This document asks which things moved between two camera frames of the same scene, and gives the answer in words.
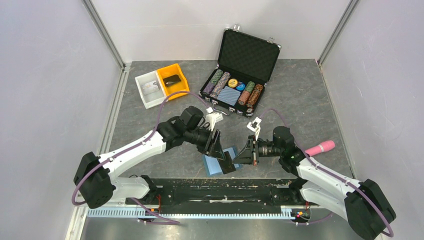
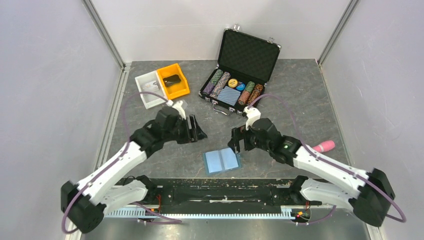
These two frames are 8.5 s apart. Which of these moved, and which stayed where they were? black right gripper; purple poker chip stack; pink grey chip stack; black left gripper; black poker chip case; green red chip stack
Moved: black right gripper; black left gripper
Stayed: purple poker chip stack; black poker chip case; pink grey chip stack; green red chip stack
